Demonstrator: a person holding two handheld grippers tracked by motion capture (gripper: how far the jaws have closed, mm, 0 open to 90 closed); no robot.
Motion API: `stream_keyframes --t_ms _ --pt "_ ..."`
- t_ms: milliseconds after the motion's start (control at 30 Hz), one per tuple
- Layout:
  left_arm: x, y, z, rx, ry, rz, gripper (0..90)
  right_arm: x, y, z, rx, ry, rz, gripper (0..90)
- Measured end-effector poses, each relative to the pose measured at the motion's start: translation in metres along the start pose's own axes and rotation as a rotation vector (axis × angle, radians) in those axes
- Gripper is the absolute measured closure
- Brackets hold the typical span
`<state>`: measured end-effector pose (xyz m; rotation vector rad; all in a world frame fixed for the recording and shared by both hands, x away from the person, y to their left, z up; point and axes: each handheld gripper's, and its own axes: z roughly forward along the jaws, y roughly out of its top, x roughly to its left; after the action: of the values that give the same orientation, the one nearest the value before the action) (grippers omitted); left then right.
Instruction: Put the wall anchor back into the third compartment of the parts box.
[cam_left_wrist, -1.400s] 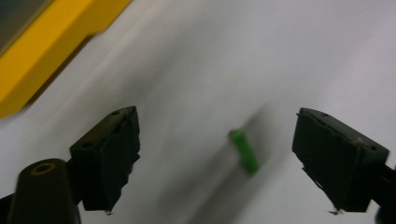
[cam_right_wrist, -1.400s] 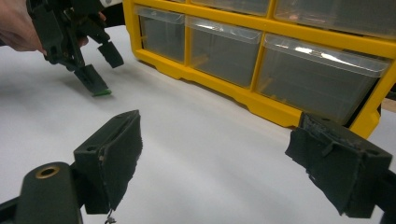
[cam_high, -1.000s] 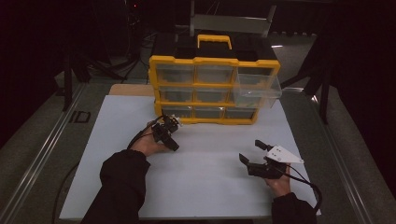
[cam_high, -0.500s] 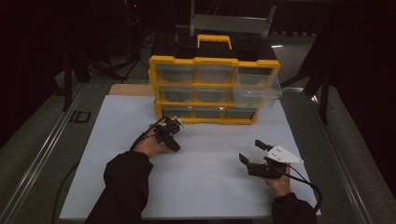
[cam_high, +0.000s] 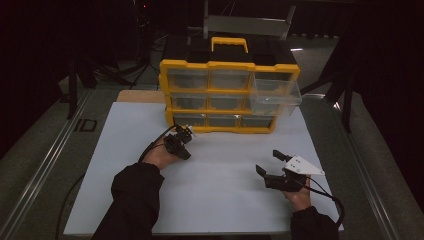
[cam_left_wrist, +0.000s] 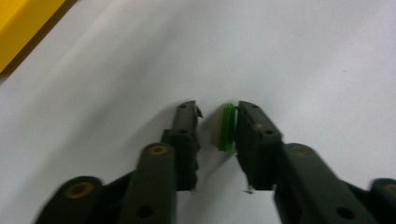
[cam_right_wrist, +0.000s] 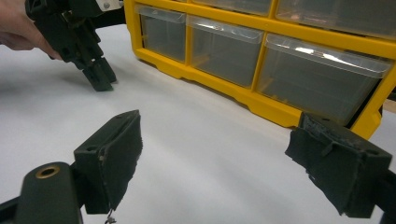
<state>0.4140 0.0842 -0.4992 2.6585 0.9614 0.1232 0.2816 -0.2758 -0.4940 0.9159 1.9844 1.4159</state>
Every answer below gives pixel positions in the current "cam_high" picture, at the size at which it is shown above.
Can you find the grey metal frame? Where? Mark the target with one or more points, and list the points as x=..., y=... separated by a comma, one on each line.
x=246, y=25

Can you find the person's left hand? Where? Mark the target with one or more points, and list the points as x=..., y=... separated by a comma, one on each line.
x=160, y=156

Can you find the black metal stand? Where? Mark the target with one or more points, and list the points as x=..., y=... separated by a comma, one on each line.
x=347, y=100
x=71, y=90

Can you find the group of clear drawers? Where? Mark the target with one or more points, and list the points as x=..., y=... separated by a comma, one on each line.
x=188, y=102

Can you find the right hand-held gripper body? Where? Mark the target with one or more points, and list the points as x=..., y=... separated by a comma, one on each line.
x=298, y=168

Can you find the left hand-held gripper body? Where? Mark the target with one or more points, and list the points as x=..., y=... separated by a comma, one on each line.
x=176, y=140

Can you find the aluminium rail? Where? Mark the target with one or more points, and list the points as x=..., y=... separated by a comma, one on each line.
x=43, y=166
x=363, y=173

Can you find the yellow drawer organizer cabinet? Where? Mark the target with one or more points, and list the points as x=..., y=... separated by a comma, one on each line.
x=230, y=90

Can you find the clear plastic drawer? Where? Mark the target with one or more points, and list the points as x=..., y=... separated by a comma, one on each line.
x=273, y=100

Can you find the white board sheet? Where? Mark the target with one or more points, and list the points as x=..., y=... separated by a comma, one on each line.
x=226, y=200

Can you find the person's right hand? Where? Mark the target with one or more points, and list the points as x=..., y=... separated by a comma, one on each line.
x=300, y=200

